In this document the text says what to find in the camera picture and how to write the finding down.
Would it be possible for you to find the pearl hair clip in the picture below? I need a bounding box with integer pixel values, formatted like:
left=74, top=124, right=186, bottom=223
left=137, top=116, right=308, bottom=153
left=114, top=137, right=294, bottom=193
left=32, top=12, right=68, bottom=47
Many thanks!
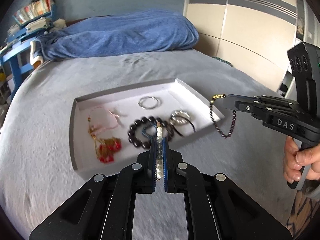
left=156, top=121, right=164, bottom=180

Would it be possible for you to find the row of books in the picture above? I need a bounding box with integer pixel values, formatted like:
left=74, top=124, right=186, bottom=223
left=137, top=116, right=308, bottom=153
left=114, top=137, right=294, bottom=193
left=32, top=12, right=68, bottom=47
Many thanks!
left=12, top=0, right=56, bottom=27

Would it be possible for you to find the pink string bracelet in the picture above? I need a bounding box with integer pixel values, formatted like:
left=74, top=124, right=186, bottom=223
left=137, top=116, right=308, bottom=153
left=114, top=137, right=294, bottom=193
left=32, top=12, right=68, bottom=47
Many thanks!
left=87, top=106, right=128, bottom=136

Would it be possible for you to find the large dark bead bracelet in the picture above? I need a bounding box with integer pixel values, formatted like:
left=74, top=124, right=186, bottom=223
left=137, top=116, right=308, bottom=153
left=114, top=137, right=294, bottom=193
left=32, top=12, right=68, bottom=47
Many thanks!
left=127, top=115, right=175, bottom=149

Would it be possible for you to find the silver bangle ring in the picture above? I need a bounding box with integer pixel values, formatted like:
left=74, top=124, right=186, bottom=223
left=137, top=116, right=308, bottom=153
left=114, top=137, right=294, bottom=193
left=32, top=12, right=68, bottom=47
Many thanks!
left=138, top=96, right=161, bottom=110

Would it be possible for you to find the blue desk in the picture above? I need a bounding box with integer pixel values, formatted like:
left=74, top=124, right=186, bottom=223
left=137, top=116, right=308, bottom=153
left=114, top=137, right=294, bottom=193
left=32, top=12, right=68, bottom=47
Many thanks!
left=1, top=3, right=56, bottom=99

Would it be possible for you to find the red gold bead jewelry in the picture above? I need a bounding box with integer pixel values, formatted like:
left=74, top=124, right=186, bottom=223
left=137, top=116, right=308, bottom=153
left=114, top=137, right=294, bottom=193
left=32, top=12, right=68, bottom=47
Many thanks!
left=93, top=137, right=122, bottom=164

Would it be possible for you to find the blue blanket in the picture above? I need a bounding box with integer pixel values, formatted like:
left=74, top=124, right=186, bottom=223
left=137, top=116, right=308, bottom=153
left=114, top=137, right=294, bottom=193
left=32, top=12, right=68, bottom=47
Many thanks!
left=30, top=9, right=199, bottom=64

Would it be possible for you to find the blue crystal bead ring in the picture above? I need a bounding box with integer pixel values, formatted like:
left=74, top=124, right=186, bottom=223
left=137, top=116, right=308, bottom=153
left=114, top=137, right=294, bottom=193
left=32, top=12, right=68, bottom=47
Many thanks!
left=141, top=126, right=158, bottom=139

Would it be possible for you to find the small garnet bead bracelet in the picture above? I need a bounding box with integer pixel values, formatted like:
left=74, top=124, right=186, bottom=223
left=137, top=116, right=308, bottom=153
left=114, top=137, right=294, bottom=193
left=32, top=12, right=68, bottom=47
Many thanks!
left=209, top=93, right=237, bottom=139

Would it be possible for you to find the grey shallow cardboard tray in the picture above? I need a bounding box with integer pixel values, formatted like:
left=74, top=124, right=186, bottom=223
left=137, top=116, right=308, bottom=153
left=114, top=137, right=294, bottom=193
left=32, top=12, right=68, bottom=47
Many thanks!
left=69, top=79, right=223, bottom=178

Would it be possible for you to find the beige wardrobe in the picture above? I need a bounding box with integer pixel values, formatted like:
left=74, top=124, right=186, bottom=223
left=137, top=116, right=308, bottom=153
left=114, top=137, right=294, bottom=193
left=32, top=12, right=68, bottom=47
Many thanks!
left=184, top=0, right=298, bottom=91

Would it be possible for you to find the right hand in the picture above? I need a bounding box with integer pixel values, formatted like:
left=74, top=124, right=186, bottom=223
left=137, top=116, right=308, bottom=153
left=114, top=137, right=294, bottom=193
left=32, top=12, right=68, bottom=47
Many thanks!
left=283, top=137, right=320, bottom=184

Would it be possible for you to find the grey bed cover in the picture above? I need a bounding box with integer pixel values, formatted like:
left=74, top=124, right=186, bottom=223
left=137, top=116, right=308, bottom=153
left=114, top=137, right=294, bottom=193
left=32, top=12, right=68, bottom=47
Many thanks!
left=1, top=50, right=296, bottom=239

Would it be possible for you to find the white plush toy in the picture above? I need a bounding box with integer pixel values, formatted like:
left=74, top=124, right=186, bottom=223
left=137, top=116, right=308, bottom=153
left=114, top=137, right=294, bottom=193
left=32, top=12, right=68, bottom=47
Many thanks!
left=53, top=18, right=67, bottom=30

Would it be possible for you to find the stack of papers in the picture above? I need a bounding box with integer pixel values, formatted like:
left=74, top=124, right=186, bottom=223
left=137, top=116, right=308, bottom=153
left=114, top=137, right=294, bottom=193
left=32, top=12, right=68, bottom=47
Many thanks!
left=7, top=17, right=53, bottom=36

